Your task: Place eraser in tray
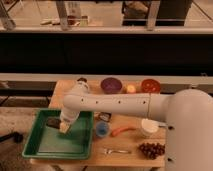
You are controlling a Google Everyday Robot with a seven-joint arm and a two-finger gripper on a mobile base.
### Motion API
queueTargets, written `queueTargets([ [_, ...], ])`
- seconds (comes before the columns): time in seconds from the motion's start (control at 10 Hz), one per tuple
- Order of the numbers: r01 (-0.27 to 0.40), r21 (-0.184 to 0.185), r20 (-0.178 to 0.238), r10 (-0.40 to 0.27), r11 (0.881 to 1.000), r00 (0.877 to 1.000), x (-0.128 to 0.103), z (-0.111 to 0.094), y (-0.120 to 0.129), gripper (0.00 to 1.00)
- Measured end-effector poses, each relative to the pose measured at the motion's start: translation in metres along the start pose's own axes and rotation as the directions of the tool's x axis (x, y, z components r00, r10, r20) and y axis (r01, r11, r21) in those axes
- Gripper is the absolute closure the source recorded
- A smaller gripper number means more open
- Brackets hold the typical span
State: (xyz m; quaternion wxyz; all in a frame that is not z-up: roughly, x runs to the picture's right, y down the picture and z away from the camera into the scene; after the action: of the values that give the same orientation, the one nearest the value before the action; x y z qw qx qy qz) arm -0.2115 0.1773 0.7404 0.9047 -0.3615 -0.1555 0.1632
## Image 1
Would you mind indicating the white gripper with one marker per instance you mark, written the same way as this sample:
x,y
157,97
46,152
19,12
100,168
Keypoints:
x,y
68,118

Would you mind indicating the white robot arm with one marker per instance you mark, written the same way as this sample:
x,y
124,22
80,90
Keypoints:
x,y
188,115

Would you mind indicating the green plastic tray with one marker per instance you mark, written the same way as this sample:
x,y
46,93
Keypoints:
x,y
45,142

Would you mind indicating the blue cup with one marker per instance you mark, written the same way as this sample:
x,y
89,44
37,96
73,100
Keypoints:
x,y
102,129

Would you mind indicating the small dark card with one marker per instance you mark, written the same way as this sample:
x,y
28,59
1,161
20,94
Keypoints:
x,y
105,116

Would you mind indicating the black tool on floor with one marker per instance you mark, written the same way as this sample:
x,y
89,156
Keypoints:
x,y
17,137

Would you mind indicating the silver fork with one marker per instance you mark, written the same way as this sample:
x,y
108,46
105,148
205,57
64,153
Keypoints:
x,y
110,151

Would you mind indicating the orange carrot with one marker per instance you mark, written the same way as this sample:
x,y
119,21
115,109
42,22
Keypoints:
x,y
119,130

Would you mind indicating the purple bowl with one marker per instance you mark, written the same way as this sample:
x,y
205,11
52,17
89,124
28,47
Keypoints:
x,y
111,85

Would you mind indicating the yellow round fruit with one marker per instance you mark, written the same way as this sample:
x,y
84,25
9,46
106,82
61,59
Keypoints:
x,y
130,89

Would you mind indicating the white cup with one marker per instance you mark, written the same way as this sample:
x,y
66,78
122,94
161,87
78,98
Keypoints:
x,y
149,127

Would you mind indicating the dark grape bunch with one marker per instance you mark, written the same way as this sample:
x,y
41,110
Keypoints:
x,y
152,150

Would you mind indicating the red bowl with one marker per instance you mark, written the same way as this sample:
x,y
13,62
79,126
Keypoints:
x,y
150,86

